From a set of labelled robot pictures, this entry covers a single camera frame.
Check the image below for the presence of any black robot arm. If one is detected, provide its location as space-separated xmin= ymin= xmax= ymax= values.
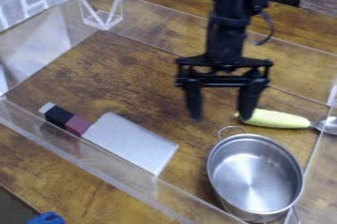
xmin=176 ymin=0 xmax=273 ymax=119

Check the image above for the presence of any spoon with yellow-green handle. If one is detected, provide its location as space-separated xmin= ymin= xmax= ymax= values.
xmin=235 ymin=109 xmax=337 ymax=135

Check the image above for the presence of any blue object at bottom edge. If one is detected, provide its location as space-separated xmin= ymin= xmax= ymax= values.
xmin=27 ymin=212 xmax=65 ymax=224

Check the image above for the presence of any toy cleaver knife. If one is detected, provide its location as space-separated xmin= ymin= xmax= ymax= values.
xmin=39 ymin=103 xmax=179 ymax=176

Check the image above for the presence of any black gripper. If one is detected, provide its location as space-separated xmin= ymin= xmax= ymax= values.
xmin=176 ymin=13 xmax=273 ymax=120

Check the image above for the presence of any stainless steel pot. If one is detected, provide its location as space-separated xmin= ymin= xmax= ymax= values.
xmin=207 ymin=126 xmax=304 ymax=224

